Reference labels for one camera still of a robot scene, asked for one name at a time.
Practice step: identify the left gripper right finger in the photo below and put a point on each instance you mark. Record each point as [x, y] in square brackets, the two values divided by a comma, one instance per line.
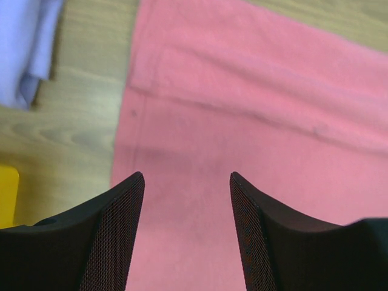
[284, 249]

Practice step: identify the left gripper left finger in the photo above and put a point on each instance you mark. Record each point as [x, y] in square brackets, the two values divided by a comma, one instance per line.
[88, 247]

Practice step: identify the yellow plastic bin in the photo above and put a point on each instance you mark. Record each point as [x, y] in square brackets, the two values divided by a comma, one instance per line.
[9, 182]

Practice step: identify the folded purple t shirt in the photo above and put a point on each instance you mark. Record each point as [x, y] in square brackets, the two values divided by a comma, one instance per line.
[27, 39]

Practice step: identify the red t shirt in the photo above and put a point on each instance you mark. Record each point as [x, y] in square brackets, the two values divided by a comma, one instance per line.
[216, 87]

